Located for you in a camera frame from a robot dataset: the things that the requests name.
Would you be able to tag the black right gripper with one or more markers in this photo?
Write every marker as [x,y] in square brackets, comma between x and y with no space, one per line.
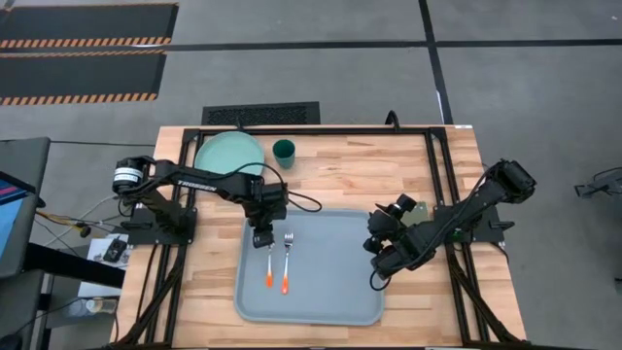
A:
[384,229]

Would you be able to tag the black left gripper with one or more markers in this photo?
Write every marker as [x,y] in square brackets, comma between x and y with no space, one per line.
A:
[266,211]

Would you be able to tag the dark green cup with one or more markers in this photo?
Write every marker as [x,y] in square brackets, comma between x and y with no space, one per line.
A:
[284,154]

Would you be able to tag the mint green plate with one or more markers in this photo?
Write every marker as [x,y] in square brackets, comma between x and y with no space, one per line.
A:
[228,148]

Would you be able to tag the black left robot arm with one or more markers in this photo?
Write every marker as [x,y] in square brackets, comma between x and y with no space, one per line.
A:
[204,185]

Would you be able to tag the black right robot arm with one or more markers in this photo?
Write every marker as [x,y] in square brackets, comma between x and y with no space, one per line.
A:
[466,209]

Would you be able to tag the grey plastic tray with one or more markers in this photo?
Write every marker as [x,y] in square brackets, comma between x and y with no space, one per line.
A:
[330,272]

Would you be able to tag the olive green cutlery mat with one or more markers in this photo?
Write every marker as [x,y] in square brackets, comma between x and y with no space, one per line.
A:
[421,214]

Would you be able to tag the black floor vent grate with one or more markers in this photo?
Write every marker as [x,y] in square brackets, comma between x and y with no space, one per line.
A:
[260,115]

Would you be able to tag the black handheld controller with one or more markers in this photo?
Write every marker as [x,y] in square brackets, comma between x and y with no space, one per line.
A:
[115,250]

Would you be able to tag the white paper sheet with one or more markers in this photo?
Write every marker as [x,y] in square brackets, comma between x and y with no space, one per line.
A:
[97,290]

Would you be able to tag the clear plastic water bottle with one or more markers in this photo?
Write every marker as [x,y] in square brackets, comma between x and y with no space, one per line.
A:
[94,306]

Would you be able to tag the black side desk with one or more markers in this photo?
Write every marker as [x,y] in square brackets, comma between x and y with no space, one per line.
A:
[73,267]

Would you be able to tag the black chair base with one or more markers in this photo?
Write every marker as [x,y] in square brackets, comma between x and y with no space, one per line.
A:
[602,189]

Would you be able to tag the black hazard-striped floor mat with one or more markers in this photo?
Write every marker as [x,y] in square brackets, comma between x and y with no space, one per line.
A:
[87,22]
[78,75]

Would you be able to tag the computer monitor with blue screen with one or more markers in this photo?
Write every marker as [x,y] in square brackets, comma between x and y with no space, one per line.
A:
[12,228]

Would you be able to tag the grey cabinet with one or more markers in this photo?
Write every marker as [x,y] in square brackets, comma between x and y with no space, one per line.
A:
[17,311]

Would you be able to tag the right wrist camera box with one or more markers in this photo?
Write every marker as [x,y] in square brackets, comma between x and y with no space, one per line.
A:
[405,204]

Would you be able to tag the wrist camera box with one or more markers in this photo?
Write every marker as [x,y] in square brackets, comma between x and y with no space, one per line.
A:
[263,239]
[405,204]

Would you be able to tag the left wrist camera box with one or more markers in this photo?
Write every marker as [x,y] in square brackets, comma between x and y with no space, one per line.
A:
[263,239]

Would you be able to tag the black aluminium table frame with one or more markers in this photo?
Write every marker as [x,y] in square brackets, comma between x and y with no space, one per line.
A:
[316,131]

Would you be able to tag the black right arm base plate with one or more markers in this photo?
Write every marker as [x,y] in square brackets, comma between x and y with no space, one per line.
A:
[491,234]

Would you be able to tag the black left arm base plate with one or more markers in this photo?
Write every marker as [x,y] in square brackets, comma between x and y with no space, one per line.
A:
[141,234]

